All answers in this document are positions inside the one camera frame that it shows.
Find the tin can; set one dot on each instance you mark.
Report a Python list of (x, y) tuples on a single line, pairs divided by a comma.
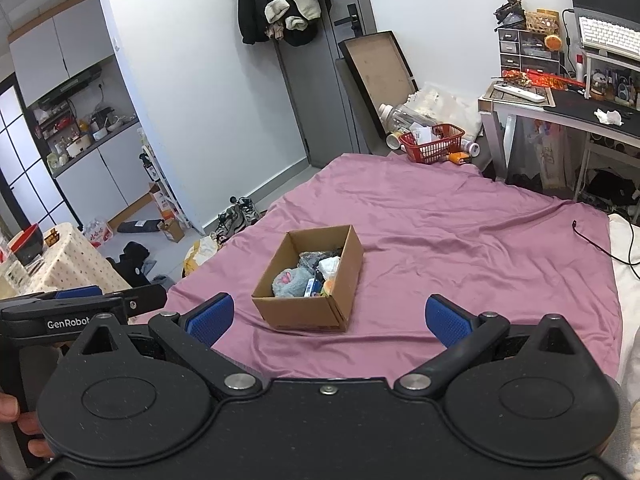
[(398, 139)]

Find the clear plastic bottle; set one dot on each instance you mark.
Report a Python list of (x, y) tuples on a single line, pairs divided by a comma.
[(400, 115)]

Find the white keyboard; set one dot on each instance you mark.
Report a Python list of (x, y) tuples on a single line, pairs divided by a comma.
[(607, 35)]

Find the white tissue packet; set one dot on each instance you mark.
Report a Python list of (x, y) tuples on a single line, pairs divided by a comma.
[(330, 266)]

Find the brown cardboard box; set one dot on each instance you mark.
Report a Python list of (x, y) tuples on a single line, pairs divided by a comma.
[(305, 312)]

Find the white kitchen cabinet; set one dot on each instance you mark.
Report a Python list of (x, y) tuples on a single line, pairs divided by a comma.
[(60, 50), (120, 170)]

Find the range hood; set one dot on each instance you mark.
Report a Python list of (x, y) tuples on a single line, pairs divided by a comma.
[(70, 87)]

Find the red and black bowl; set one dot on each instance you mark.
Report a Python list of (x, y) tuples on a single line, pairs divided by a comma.
[(25, 242)]

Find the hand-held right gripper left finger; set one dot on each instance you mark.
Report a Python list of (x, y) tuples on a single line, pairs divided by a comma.
[(212, 317)]

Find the black framed brown board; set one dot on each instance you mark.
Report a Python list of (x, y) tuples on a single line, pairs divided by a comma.
[(380, 80)]

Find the white kitchen upper cabinet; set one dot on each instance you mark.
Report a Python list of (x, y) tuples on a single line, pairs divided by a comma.
[(60, 50)]

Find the crumpled white tissue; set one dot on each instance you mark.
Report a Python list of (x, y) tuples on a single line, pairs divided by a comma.
[(609, 117)]

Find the burger plush toy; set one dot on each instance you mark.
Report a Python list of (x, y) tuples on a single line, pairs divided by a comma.
[(328, 288)]

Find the purple and blue packet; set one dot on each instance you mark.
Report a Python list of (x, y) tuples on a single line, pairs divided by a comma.
[(313, 287)]

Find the grey sneakers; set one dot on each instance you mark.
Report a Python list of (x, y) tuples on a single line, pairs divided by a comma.
[(237, 217)]

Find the grey desktop drawer organizer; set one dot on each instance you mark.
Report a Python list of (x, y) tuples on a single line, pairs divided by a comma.
[(530, 52)]

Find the orange packet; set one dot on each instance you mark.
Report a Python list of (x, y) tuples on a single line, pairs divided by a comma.
[(457, 158)]

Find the table with dotted cloth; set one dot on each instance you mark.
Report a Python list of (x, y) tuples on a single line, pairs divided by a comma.
[(65, 270)]

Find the red and white bag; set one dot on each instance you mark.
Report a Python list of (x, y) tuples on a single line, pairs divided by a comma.
[(98, 231)]

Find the black desk mat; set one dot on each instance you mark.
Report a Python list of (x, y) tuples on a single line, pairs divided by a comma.
[(580, 110)]

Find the white power strip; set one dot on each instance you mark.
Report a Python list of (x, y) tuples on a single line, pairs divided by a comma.
[(517, 92)]

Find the small open cardboard box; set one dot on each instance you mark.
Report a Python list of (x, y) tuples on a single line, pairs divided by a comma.
[(171, 230)]

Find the white kitchen lower cabinet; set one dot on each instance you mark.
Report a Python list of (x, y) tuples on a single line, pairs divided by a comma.
[(120, 170)]

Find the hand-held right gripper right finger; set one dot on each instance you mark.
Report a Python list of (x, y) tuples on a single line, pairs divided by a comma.
[(447, 320)]

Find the hanging black and beige clothes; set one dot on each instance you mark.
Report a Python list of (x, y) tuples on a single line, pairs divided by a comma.
[(272, 5)]

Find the grey door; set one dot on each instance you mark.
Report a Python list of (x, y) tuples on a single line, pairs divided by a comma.
[(325, 90)]

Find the white blanket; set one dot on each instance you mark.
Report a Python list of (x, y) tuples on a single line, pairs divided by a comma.
[(627, 285)]

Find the yellow plastic bag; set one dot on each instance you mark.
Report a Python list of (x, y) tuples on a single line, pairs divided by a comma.
[(200, 255)]

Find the small white bottle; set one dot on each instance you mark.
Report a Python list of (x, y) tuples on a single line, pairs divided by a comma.
[(470, 147)]

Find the person's left hand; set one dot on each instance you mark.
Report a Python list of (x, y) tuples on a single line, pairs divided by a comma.
[(30, 422)]

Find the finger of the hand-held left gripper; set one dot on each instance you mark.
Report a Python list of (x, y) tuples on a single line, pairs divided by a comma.
[(77, 292), (147, 300)]

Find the grey plush toy pink paw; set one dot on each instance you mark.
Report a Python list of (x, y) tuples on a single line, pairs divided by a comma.
[(290, 282)]

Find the white plastic bag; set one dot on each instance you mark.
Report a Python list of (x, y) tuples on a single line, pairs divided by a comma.
[(445, 105)]

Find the red plastic basket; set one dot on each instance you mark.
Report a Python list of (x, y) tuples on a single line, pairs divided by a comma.
[(430, 147)]

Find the black clothing pile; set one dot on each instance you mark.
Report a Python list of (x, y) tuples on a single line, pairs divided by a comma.
[(132, 260)]

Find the pink bedsheet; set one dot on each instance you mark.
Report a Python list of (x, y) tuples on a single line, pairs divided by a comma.
[(450, 240)]

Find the metal frame desk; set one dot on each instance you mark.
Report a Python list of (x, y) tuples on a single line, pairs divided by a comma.
[(492, 125)]

